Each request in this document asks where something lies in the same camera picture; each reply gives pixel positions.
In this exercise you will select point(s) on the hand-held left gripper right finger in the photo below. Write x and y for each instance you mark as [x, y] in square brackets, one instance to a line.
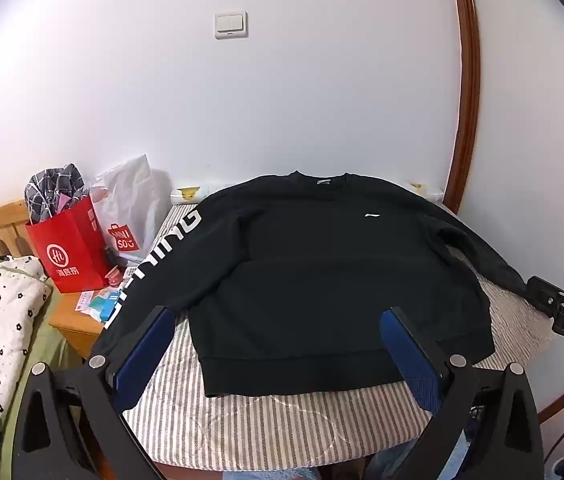
[412, 360]

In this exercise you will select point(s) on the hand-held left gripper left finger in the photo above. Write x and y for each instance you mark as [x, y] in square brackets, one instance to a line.
[144, 355]

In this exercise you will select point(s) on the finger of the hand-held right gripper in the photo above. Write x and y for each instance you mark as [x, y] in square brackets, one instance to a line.
[544, 294]

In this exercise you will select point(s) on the black sweatshirt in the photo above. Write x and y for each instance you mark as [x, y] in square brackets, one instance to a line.
[312, 270]

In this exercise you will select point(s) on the blue packet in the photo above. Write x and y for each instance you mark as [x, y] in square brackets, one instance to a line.
[103, 305]

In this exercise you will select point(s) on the wooden nightstand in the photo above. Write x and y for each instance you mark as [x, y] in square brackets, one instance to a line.
[69, 320]

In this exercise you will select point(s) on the small red box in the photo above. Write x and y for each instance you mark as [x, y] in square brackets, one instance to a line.
[113, 276]

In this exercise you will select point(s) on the red paper bag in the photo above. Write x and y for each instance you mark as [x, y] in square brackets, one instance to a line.
[67, 250]

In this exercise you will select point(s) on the striped grey bed quilt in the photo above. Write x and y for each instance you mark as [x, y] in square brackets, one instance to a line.
[272, 425]

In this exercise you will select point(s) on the white floral quilt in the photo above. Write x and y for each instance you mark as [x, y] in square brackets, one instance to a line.
[2, 320]

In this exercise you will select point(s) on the white plastic bag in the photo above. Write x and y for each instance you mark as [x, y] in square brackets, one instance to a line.
[132, 195]

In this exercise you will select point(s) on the grey plaid cloth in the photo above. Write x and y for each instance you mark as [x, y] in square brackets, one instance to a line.
[52, 185]

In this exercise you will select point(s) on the brown wooden door frame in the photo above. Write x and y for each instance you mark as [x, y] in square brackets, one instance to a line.
[469, 85]

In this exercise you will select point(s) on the white light switch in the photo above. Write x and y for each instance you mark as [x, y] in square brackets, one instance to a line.
[231, 25]

